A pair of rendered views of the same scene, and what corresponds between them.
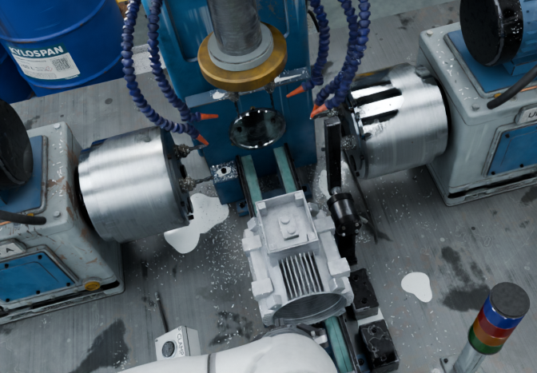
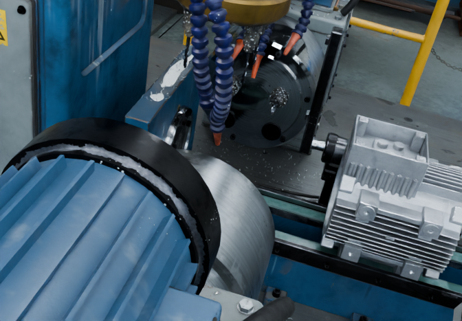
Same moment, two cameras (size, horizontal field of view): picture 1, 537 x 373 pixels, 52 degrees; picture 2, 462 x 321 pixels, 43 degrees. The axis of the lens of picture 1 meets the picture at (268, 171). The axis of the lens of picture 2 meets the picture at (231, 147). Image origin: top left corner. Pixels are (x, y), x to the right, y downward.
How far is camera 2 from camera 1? 115 cm
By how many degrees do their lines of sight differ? 57
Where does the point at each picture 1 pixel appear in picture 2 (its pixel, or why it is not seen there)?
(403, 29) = not seen: hidden behind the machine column
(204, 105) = (159, 111)
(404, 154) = not seen: hidden behind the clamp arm
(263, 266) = (401, 207)
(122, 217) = (254, 279)
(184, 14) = not seen: outside the picture
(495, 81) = (323, 0)
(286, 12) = not seen: outside the picture
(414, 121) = (314, 47)
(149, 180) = (245, 201)
